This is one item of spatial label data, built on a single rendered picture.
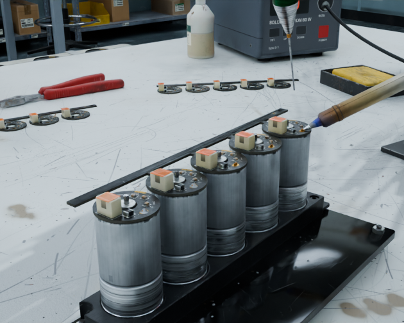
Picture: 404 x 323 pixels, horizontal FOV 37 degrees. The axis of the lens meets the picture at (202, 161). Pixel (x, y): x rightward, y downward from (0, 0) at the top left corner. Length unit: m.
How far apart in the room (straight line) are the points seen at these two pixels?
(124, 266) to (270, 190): 0.09
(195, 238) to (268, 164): 0.06
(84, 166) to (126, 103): 0.15
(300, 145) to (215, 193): 0.06
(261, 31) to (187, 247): 0.49
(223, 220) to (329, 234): 0.07
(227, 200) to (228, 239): 0.02
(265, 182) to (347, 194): 0.11
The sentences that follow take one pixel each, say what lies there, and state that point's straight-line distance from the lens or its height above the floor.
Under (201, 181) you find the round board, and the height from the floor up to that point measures 0.81.
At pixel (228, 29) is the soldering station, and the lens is 0.77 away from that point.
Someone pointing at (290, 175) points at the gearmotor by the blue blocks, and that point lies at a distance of 0.30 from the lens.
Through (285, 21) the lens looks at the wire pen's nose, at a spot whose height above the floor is 0.87.
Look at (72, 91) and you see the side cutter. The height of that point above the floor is 0.76.
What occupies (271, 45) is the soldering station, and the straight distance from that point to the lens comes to 0.71.
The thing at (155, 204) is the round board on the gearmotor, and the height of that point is 0.81.
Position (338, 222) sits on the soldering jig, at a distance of 0.32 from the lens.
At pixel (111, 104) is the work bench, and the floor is 0.75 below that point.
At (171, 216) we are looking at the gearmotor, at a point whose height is 0.80.
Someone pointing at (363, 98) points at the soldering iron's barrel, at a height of 0.83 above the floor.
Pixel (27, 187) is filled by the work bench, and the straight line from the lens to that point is 0.40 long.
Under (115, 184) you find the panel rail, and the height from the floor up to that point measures 0.81.
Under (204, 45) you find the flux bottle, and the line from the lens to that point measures 0.74.
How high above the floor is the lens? 0.91
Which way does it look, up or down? 22 degrees down
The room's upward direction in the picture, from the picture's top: straight up
